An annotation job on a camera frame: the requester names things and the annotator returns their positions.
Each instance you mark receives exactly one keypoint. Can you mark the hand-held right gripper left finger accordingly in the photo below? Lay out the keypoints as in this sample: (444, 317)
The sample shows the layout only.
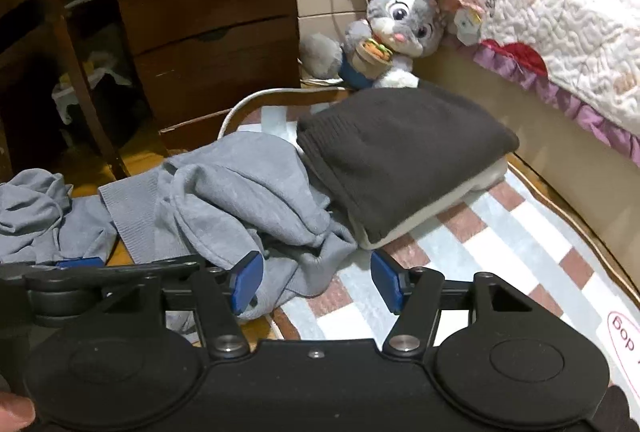
(247, 282)

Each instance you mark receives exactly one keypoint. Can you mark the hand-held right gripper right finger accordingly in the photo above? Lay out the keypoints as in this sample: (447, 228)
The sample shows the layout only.
(385, 279)

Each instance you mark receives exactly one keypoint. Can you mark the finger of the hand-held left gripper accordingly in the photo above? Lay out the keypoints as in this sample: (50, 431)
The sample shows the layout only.
(80, 262)
(125, 273)

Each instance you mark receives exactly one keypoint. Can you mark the grey sweater with cat patch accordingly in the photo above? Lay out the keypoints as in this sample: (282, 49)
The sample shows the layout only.
(225, 197)

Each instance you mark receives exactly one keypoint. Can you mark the person's left hand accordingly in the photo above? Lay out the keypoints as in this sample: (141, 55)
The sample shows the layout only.
(15, 412)

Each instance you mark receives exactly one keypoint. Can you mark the checkered plush mat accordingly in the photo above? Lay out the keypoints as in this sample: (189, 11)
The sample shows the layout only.
(500, 237)

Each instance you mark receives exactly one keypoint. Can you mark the dark brown folded sweater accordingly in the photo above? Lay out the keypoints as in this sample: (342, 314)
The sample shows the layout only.
(400, 152)

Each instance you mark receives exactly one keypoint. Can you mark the white folded garment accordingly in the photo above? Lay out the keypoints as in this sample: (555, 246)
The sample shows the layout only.
(487, 179)

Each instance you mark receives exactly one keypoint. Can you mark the grey plush rabbit toy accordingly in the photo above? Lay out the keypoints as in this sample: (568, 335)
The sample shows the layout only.
(400, 17)

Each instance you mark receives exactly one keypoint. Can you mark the brown wooden drawer cabinet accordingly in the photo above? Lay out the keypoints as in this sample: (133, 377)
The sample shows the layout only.
(210, 12)

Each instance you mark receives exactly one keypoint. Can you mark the white quilted bedspread red print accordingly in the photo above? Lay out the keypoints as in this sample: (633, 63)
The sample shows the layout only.
(550, 12)

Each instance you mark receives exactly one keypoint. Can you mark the beige bed frame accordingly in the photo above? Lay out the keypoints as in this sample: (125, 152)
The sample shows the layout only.
(575, 172)

